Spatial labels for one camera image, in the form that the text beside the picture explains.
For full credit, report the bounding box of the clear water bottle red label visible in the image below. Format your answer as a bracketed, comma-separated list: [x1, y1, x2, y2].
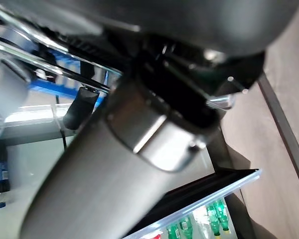
[151, 229, 166, 239]

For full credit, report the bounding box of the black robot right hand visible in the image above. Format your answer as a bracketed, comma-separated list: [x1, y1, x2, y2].
[139, 32, 266, 96]

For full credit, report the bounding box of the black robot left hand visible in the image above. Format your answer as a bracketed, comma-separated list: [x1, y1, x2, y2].
[14, 0, 299, 54]

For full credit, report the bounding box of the dark metal wall trim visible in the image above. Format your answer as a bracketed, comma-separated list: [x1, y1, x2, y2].
[259, 73, 299, 191]

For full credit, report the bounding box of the green soda bottle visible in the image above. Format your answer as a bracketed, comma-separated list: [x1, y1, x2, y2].
[205, 203, 221, 237]
[213, 198, 232, 235]
[165, 222, 180, 239]
[177, 216, 194, 239]

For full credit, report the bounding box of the dark shelf board clear rail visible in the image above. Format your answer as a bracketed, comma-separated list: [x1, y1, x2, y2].
[3, 104, 55, 126]
[128, 168, 262, 239]

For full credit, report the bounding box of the black robot left foot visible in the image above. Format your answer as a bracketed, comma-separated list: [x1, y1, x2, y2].
[63, 85, 100, 130]

